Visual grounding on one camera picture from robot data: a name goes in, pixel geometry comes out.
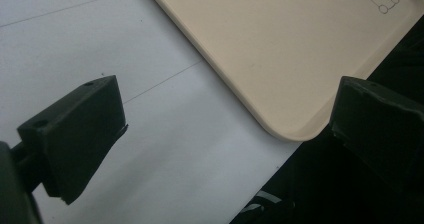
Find beige plastic tray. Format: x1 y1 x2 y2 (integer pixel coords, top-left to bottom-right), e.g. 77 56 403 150
141 0 424 142

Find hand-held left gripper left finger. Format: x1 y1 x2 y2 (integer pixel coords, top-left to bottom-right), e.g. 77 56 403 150
16 74 129 206

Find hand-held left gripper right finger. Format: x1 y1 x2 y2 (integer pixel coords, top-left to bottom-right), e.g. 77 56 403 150
328 75 424 198

